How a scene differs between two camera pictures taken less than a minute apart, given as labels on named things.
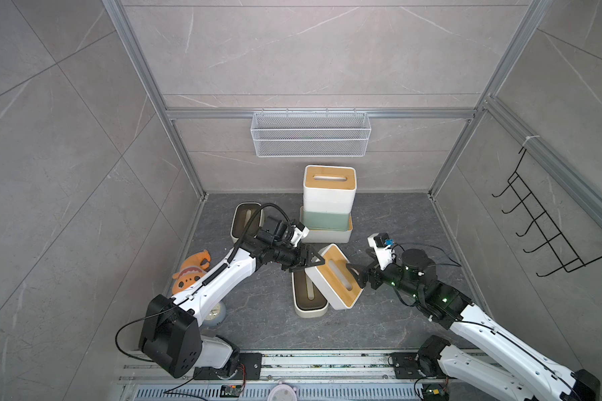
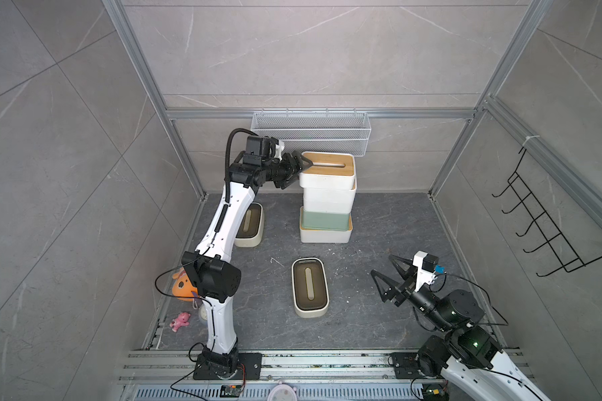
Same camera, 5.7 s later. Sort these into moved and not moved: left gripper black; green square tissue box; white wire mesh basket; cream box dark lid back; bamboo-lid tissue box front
Moved: left gripper black
Not moved: white wire mesh basket; cream box dark lid back; bamboo-lid tissue box front; green square tissue box
